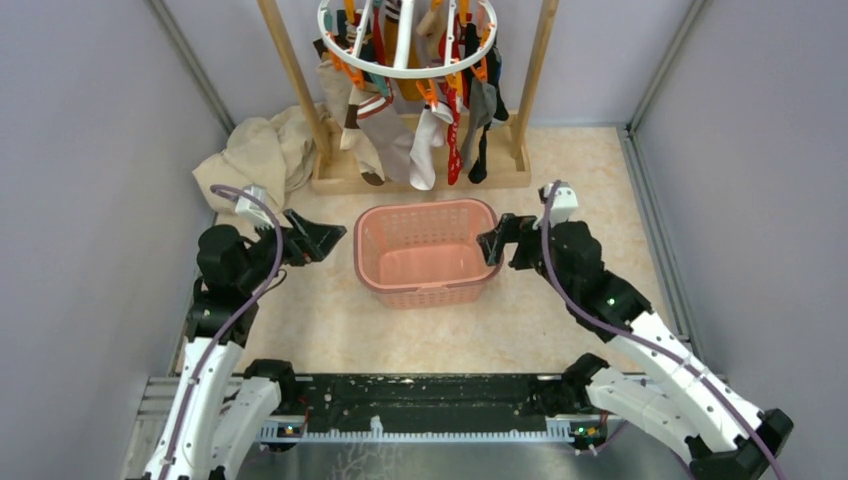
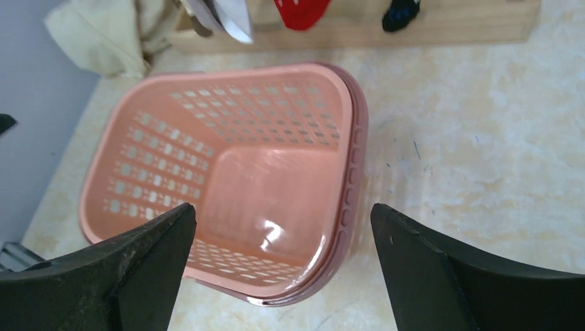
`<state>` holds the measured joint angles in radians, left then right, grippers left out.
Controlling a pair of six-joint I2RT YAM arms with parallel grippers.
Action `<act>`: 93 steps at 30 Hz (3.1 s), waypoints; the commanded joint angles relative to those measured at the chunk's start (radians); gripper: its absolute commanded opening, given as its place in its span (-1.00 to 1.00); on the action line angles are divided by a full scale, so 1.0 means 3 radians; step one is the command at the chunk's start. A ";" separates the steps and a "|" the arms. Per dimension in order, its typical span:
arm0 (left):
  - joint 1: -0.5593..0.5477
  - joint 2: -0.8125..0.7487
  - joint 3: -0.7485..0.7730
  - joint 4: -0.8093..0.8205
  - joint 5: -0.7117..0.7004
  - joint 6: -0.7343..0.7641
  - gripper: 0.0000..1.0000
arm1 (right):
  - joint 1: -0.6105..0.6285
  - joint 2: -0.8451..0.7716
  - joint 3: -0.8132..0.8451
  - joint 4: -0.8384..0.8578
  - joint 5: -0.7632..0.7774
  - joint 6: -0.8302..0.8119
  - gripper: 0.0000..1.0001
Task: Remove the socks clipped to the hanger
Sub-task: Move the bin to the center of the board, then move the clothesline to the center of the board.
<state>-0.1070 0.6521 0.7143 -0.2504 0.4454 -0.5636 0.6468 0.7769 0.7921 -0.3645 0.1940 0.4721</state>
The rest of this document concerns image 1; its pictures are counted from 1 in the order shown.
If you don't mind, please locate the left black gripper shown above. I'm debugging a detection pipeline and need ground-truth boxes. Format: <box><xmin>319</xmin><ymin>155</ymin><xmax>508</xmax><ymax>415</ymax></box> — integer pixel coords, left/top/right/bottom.
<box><xmin>237</xmin><ymin>207</ymin><xmax>347</xmax><ymax>293</ymax></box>

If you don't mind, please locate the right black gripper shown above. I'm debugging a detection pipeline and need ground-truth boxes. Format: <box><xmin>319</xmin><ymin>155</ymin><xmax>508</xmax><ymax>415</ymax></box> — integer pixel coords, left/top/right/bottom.
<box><xmin>477</xmin><ymin>210</ymin><xmax>576</xmax><ymax>300</ymax></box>

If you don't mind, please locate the wooden hanger rack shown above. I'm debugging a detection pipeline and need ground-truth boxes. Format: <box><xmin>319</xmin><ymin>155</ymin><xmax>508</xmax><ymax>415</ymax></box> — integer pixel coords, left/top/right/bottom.
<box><xmin>259</xmin><ymin>1</ymin><xmax>558</xmax><ymax>194</ymax></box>

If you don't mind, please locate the red patterned sock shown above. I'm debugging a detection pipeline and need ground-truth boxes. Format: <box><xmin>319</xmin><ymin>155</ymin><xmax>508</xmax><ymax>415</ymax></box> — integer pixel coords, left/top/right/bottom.
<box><xmin>446</xmin><ymin>84</ymin><xmax>462</xmax><ymax>185</ymax></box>

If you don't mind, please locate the pink plastic laundry basket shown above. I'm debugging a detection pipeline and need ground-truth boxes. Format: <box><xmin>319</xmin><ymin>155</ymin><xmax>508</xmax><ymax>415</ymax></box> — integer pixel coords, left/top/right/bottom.
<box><xmin>353</xmin><ymin>198</ymin><xmax>502</xmax><ymax>309</ymax></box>

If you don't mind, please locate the white sock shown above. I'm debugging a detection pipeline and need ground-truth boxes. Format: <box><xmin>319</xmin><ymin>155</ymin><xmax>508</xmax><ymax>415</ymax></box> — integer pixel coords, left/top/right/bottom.
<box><xmin>410</xmin><ymin>102</ymin><xmax>452</xmax><ymax>191</ymax></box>

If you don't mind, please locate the grey sock with striped cuff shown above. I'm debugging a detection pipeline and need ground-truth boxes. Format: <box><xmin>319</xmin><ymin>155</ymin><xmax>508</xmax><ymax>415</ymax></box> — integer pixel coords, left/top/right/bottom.
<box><xmin>357</xmin><ymin>95</ymin><xmax>414</xmax><ymax>184</ymax></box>

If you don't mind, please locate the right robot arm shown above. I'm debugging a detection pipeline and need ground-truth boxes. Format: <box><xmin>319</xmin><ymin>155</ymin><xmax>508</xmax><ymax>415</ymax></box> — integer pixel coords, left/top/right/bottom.
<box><xmin>477</xmin><ymin>214</ymin><xmax>794</xmax><ymax>479</ymax></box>

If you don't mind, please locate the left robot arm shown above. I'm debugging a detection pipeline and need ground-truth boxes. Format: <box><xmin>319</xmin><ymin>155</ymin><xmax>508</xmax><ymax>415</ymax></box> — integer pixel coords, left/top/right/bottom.
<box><xmin>140</xmin><ymin>209</ymin><xmax>347</xmax><ymax>479</ymax></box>

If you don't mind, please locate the white round clip hanger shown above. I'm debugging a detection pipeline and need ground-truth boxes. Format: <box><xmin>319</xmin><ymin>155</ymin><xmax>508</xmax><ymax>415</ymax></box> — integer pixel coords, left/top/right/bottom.
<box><xmin>317</xmin><ymin>1</ymin><xmax>499</xmax><ymax>80</ymax></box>

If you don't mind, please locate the beige crumpled cloth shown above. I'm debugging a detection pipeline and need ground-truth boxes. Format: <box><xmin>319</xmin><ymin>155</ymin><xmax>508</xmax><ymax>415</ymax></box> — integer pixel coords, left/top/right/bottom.
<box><xmin>193</xmin><ymin>106</ymin><xmax>317</xmax><ymax>214</ymax></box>

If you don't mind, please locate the grey black sock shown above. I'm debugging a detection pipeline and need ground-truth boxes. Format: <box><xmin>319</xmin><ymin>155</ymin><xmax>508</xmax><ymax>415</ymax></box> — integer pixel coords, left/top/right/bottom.
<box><xmin>460</xmin><ymin>78</ymin><xmax>509</xmax><ymax>184</ymax></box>

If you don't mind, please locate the beige brown sock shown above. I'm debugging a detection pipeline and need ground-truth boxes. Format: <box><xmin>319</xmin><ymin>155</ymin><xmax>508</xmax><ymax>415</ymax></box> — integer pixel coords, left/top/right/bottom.
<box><xmin>316</xmin><ymin>60</ymin><xmax>385</xmax><ymax>186</ymax></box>

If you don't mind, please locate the mustard yellow sock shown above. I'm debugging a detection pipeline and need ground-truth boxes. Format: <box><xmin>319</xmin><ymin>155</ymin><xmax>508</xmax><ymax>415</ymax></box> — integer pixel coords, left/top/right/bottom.
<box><xmin>384</xmin><ymin>0</ymin><xmax>425</xmax><ymax>103</ymax></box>

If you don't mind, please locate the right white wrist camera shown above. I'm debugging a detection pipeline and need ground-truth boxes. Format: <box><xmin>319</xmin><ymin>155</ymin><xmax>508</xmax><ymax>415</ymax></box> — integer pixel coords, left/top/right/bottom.
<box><xmin>538</xmin><ymin>182</ymin><xmax>579</xmax><ymax>228</ymax></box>

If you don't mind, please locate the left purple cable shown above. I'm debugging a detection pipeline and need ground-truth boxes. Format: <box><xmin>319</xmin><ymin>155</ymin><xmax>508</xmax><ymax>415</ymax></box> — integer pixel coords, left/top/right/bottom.
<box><xmin>155</xmin><ymin>184</ymin><xmax>286</xmax><ymax>480</ymax></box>

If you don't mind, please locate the purple cable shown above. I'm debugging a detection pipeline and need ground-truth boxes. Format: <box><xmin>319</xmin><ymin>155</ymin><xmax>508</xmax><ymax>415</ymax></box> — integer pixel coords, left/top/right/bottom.
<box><xmin>539</xmin><ymin>180</ymin><xmax>793</xmax><ymax>480</ymax></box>
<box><xmin>155</xmin><ymin>184</ymin><xmax>286</xmax><ymax>480</ymax></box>

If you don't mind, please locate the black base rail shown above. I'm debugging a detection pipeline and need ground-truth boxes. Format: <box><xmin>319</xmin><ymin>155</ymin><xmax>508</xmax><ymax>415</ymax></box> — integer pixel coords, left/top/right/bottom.
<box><xmin>137</xmin><ymin>372</ymin><xmax>738</xmax><ymax>445</ymax></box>

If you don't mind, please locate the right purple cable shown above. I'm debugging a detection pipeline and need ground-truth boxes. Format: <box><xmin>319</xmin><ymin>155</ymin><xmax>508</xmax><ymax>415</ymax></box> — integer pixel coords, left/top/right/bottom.
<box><xmin>539</xmin><ymin>180</ymin><xmax>793</xmax><ymax>480</ymax></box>

